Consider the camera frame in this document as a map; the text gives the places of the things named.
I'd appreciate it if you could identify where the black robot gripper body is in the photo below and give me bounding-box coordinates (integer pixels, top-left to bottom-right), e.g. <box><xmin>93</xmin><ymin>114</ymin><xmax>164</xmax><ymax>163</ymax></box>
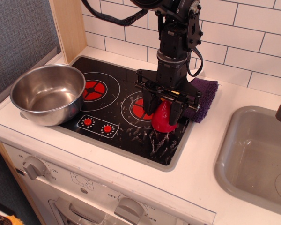
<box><xmin>135</xmin><ymin>50</ymin><xmax>201</xmax><ymax>110</ymax></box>

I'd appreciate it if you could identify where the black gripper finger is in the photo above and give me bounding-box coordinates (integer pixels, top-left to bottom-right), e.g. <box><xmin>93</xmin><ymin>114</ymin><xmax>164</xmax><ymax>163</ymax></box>
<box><xmin>169</xmin><ymin>100</ymin><xmax>189</xmax><ymax>126</ymax></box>
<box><xmin>142</xmin><ymin>88</ymin><xmax>161</xmax><ymax>115</ymax></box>

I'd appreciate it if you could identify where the red toy pepper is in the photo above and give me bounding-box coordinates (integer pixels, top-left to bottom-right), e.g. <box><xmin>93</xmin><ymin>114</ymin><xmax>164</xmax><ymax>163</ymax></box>
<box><xmin>151</xmin><ymin>100</ymin><xmax>177</xmax><ymax>133</ymax></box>

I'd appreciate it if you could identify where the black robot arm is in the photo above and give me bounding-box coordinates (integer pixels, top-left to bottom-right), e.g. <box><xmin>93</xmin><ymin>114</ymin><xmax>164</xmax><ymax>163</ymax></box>
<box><xmin>133</xmin><ymin>0</ymin><xmax>203</xmax><ymax>125</ymax></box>

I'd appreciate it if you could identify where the purple folded towel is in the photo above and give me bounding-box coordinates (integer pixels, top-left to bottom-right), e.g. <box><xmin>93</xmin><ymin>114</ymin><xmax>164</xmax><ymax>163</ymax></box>
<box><xmin>183</xmin><ymin>78</ymin><xmax>219</xmax><ymax>123</ymax></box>

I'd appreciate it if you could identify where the black toy stovetop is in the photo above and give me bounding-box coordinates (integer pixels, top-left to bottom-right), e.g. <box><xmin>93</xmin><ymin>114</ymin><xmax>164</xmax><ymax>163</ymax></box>
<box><xmin>54</xmin><ymin>56</ymin><xmax>192</xmax><ymax>172</ymax></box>

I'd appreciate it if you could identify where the grey toy sink basin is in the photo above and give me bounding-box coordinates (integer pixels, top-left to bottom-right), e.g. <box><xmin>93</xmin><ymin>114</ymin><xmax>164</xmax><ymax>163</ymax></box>
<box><xmin>214</xmin><ymin>106</ymin><xmax>281</xmax><ymax>215</ymax></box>

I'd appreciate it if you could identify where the stainless steel pot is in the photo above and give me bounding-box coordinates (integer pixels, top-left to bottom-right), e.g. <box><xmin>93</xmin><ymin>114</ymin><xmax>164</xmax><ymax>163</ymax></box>
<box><xmin>10</xmin><ymin>64</ymin><xmax>86</xmax><ymax>126</ymax></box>

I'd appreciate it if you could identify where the grey right oven knob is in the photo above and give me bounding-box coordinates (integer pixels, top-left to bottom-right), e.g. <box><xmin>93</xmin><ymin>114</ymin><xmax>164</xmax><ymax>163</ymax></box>
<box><xmin>114</xmin><ymin>198</ymin><xmax>144</xmax><ymax>225</ymax></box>

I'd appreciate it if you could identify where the grey oven knob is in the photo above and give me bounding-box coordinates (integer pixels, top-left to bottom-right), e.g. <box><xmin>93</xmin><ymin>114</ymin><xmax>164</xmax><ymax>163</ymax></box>
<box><xmin>23</xmin><ymin>156</ymin><xmax>47</xmax><ymax>180</ymax></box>
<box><xmin>114</xmin><ymin>198</ymin><xmax>144</xmax><ymax>225</ymax></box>

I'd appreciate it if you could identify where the wooden side panel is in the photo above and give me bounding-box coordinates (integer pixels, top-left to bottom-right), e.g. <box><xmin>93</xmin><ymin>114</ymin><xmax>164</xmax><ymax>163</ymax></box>
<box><xmin>49</xmin><ymin>0</ymin><xmax>87</xmax><ymax>64</ymax></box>

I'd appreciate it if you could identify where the white toy oven front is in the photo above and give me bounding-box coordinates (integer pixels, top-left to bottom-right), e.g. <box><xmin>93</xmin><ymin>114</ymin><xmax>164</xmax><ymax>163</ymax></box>
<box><xmin>3</xmin><ymin>144</ymin><xmax>215</xmax><ymax>225</ymax></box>

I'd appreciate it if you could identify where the grey left oven knob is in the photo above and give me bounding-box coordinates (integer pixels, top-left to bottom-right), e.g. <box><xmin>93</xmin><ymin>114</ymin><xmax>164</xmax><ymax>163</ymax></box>
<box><xmin>23</xmin><ymin>156</ymin><xmax>47</xmax><ymax>180</ymax></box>

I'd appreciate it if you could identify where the orange black striped object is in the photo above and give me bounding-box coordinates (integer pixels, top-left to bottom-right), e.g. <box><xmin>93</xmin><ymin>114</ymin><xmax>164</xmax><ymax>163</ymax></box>
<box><xmin>0</xmin><ymin>215</ymin><xmax>24</xmax><ymax>225</ymax></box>

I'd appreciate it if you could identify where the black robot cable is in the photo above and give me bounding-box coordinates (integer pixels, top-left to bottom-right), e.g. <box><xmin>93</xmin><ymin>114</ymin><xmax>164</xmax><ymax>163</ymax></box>
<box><xmin>81</xmin><ymin>0</ymin><xmax>148</xmax><ymax>26</ymax></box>

